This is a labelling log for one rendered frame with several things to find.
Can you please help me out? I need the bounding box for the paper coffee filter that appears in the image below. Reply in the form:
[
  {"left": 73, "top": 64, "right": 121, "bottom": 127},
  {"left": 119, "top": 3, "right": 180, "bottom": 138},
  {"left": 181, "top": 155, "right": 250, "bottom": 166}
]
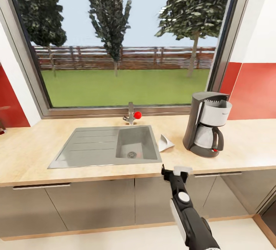
[{"left": 158, "top": 134, "right": 174, "bottom": 152}]

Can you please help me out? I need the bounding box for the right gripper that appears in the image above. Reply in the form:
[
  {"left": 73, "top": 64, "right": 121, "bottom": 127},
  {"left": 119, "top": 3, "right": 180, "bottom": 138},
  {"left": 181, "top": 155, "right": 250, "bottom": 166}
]
[{"left": 161, "top": 164, "right": 187, "bottom": 186}]

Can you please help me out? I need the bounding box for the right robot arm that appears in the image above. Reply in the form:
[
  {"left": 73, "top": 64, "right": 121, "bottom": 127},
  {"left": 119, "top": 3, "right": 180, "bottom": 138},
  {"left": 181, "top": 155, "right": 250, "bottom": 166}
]
[{"left": 161, "top": 164, "right": 221, "bottom": 250}]

